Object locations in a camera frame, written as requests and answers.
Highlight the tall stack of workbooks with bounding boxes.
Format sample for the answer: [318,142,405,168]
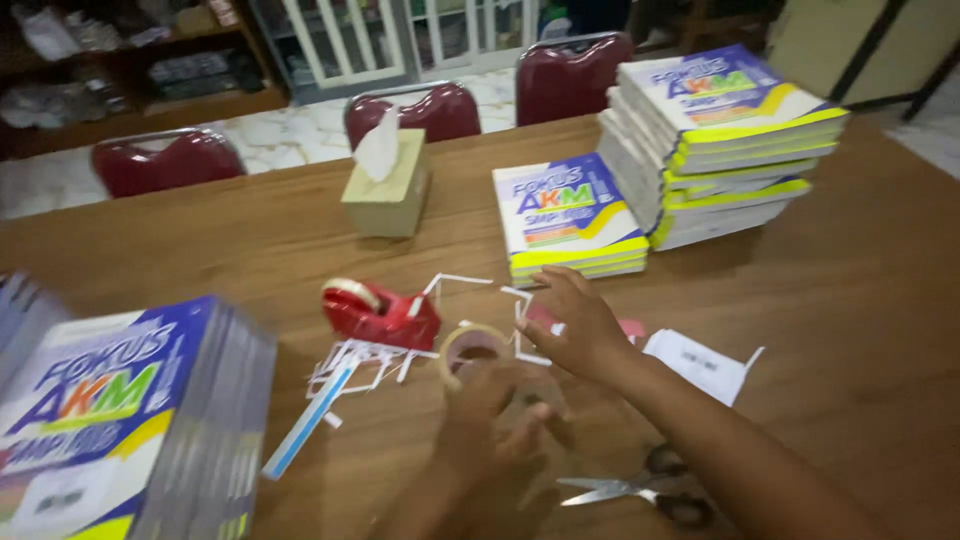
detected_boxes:
[596,42,851,252]

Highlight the person's left hand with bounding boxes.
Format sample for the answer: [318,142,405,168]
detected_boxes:
[433,363,573,513]

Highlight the red tape dispenser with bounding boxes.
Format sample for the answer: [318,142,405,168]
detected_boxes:
[321,277,442,352]

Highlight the blue and white paper strip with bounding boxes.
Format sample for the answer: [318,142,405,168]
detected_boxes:
[261,366,355,481]

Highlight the red padded chair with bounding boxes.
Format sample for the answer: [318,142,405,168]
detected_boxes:
[90,127,249,200]
[343,80,483,151]
[514,31,636,127]

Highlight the pile of white paper strips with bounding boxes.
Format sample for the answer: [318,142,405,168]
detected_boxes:
[303,272,556,430]

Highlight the person's right hand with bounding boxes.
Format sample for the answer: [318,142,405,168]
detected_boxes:
[516,266,640,385]

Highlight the beige panel with dark frame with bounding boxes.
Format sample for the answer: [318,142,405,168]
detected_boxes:
[765,0,960,123]

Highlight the short stack of workbooks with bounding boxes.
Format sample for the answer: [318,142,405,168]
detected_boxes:
[491,152,651,290]

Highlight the white tissue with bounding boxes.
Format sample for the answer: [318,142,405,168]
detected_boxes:
[352,105,402,183]

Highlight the white paper sheet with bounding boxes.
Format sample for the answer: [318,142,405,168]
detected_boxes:
[643,328,766,408]

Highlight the thick blue-spined workbook stack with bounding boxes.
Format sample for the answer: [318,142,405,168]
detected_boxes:
[0,294,279,540]

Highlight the white framed glass cabinet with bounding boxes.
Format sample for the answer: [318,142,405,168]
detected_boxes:
[251,0,545,105]

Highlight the wooden shelf with goods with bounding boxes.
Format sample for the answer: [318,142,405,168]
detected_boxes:
[0,0,290,160]

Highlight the black-handled scissors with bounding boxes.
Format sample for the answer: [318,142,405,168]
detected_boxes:
[556,444,715,530]

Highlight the grey-edged stack of books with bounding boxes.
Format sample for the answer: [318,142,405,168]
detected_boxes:
[0,271,72,380]

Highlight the clear adhesive tape roll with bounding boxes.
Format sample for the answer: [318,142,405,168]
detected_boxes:
[438,322,516,393]

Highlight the beige tissue box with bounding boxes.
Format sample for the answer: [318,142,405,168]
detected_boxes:
[340,129,431,240]

